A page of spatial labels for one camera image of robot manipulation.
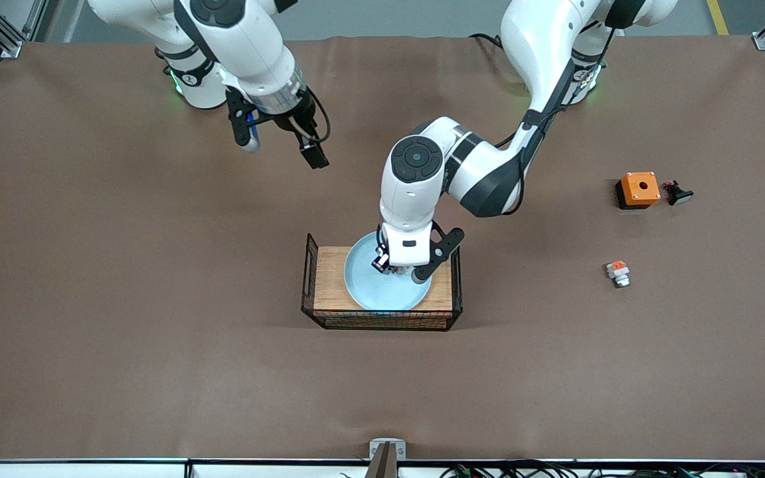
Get black cable bundle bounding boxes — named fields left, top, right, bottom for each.
left=339, top=459, right=765, bottom=478

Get orange enclosure box with hole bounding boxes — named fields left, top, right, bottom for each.
left=615, top=171, right=661, bottom=210

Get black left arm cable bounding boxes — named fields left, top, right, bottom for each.
left=495, top=27, right=617, bottom=150

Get black push button white cap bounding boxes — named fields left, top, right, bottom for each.
left=661, top=179, right=695, bottom=206

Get metal mounting bracket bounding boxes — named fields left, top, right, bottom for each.
left=364, top=438, right=407, bottom=478

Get white table edge rail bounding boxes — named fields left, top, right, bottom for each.
left=0, top=458, right=765, bottom=478

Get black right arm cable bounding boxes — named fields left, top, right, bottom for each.
left=303, top=85, right=331, bottom=143

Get black wire basket wooden base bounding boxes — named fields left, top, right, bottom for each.
left=301, top=232, right=464, bottom=332

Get light blue plate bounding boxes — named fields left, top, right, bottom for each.
left=344, top=231, right=433, bottom=311

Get brown table cover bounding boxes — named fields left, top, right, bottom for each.
left=0, top=33, right=765, bottom=462

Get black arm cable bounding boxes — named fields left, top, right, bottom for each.
left=303, top=85, right=331, bottom=143
left=495, top=27, right=617, bottom=150

